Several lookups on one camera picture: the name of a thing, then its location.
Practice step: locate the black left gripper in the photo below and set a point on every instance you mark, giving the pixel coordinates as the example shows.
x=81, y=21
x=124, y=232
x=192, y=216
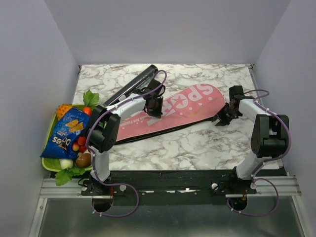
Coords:
x=158, y=113

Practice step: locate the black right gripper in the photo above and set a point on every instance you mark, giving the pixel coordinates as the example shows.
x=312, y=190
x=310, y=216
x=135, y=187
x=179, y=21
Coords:
x=221, y=123

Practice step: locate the pink racket bag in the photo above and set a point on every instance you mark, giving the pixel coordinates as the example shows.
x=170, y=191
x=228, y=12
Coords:
x=195, y=104

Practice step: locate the black shuttlecock tube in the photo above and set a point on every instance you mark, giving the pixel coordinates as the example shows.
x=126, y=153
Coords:
x=137, y=83

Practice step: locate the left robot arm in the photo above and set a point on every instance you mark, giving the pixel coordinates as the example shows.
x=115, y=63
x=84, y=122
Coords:
x=102, y=129

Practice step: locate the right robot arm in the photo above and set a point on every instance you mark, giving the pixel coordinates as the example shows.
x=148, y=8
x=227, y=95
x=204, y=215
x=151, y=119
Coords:
x=270, y=139

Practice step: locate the orange toy carrot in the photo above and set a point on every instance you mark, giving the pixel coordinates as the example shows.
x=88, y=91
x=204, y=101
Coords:
x=87, y=110

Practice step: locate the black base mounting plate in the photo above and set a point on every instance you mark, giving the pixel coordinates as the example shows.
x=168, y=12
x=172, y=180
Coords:
x=182, y=187

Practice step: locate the red toy cherries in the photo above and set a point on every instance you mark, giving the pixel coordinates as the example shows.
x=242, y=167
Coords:
x=79, y=144

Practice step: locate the blue Doritos chip bag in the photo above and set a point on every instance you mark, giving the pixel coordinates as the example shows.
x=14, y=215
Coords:
x=64, y=134

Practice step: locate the brown toy mushroom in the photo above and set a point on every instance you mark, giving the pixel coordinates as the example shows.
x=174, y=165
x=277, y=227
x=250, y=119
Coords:
x=83, y=160

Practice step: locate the orange toy pineapple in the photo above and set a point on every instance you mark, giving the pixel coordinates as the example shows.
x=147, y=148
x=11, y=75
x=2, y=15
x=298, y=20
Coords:
x=62, y=109

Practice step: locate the white toy onion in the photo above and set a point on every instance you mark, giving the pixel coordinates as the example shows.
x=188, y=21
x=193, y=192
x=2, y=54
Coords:
x=66, y=163

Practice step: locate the green plastic tray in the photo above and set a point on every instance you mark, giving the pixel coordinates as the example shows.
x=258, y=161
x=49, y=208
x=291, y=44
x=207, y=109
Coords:
x=53, y=164

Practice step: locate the aluminium rail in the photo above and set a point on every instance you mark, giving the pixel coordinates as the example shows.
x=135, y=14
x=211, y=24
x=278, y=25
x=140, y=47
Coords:
x=70, y=190
x=265, y=187

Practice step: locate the left aluminium rail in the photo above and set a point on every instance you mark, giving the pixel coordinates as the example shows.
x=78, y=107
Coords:
x=70, y=190

